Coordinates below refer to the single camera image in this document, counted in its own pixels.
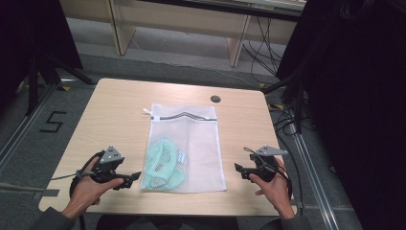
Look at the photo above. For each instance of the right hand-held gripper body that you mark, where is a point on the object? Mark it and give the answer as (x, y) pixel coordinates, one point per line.
(266, 167)

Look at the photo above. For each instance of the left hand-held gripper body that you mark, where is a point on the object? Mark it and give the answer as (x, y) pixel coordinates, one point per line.
(110, 159)

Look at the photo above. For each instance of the white mesh laundry bag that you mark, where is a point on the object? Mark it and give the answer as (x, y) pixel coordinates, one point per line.
(201, 153)

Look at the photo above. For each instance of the person's right hand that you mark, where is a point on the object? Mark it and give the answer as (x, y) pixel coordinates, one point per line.
(277, 191)

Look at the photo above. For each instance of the person's left hand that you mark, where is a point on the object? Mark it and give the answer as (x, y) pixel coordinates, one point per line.
(84, 191)

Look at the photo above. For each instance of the mint green garment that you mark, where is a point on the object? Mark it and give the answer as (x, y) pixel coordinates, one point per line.
(161, 159)

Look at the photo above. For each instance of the person's lap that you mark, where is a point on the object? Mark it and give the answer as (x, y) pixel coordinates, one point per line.
(166, 223)

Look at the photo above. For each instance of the black metal stand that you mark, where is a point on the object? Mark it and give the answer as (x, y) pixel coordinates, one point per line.
(298, 105)
(33, 83)

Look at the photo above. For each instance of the grey tape strip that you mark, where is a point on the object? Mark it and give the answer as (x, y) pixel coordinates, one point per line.
(46, 193)

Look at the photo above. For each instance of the black curtain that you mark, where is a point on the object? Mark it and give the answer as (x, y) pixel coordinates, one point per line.
(35, 32)
(357, 96)

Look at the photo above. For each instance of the light wooden desk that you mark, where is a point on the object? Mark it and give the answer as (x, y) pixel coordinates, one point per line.
(178, 19)

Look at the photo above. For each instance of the metal floor rail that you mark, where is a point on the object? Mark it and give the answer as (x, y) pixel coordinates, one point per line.
(314, 179)
(22, 127)

